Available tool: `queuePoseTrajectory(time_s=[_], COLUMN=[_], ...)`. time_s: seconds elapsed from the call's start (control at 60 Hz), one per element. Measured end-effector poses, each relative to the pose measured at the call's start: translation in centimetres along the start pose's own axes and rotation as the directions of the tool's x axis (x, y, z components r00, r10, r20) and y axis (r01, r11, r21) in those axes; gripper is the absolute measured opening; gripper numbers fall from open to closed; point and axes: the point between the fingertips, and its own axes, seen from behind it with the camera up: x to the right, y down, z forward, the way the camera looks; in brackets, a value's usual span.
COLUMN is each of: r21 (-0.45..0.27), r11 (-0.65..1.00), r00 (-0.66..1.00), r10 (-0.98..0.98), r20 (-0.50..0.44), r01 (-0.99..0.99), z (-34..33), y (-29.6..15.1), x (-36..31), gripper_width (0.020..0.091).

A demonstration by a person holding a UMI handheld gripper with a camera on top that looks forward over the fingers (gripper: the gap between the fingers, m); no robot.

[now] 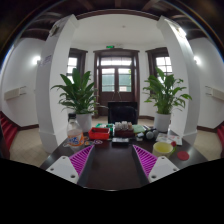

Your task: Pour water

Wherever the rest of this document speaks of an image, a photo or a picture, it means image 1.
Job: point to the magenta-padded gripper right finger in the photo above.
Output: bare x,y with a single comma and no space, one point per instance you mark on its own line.
161,166

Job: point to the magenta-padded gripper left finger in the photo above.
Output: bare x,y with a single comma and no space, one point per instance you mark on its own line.
63,166

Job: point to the flat round red coaster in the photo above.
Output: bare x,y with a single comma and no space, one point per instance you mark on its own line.
183,155

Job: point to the white printed booklet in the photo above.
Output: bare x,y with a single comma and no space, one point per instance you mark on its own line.
170,138

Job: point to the green folded cloth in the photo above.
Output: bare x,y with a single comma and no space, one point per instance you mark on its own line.
138,128

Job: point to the brown box of small jars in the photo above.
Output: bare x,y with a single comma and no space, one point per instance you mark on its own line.
124,131

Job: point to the green flat package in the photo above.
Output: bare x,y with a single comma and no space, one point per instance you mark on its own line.
105,125

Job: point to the red carpeted stairs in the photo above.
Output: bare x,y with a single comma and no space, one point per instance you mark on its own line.
221,136
8,130

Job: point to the black chair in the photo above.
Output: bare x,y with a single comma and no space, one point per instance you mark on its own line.
122,112

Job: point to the leafy plant in white pot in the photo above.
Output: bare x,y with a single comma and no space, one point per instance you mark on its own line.
164,95
79,95

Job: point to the dark wooden double door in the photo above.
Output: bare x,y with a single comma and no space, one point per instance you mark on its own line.
116,96

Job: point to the dark-framed window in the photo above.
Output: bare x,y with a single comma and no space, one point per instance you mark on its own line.
163,63
72,65

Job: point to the paper notice on pillar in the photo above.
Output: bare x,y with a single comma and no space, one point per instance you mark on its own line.
46,60

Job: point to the green exit sign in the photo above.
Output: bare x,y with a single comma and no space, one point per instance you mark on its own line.
110,47

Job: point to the pillar-mounted emergency light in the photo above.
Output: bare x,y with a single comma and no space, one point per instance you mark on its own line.
182,31
55,30

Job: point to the white wall-mounted unit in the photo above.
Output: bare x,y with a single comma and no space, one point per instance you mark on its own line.
216,93
14,93

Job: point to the glowing wall lamp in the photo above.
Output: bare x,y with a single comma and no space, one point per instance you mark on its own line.
36,60
197,60

